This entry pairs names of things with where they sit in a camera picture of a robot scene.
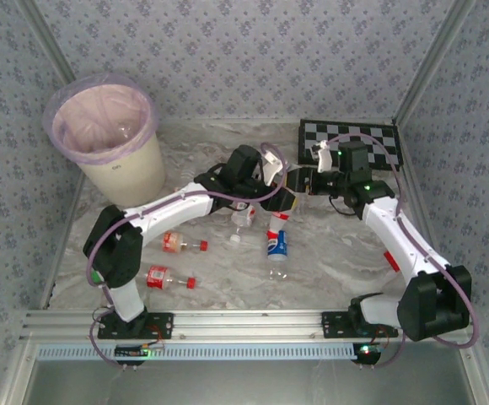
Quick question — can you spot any capless blue label bottle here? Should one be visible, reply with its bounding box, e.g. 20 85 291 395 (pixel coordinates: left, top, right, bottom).
265 229 291 282

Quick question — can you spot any red cap orange label bottle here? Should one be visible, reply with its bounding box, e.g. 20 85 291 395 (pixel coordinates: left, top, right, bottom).
142 229 210 255

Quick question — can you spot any cream plastic bin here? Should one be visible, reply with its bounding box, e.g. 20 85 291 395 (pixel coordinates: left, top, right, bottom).
43 72 166 208

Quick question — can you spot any pink plastic bin liner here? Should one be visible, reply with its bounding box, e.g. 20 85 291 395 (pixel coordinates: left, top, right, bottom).
43 72 160 166

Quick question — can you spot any black grey checkerboard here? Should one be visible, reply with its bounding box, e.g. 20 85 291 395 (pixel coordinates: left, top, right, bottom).
298 119 405 172

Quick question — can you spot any black controller board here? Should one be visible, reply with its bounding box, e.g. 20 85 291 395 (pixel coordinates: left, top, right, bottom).
352 342 384 366
115 344 152 365

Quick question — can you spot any grey metal lower panel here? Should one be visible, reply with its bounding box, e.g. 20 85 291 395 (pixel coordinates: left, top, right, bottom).
20 341 489 405

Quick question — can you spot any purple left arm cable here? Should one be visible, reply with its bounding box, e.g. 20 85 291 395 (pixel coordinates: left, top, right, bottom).
84 142 290 372

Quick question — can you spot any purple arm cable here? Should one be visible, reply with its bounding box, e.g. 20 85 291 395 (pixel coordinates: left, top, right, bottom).
84 142 290 372
326 132 481 370

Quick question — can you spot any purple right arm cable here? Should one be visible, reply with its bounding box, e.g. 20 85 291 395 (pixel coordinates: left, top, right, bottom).
326 132 481 370

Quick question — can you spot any aluminium side rail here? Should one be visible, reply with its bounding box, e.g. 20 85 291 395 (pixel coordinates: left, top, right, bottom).
391 120 459 309
41 175 89 311

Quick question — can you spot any aluminium frame post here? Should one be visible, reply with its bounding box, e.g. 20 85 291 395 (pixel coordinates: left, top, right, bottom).
16 0 77 85
394 0 478 126

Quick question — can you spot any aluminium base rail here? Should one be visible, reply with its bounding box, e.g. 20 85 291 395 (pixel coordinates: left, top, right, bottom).
19 307 480 342

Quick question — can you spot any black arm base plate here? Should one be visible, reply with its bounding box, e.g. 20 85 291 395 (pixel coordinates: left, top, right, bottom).
97 310 175 340
320 310 400 338

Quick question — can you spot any slotted grey cable duct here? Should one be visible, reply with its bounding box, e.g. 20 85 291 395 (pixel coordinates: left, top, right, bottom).
36 342 360 362

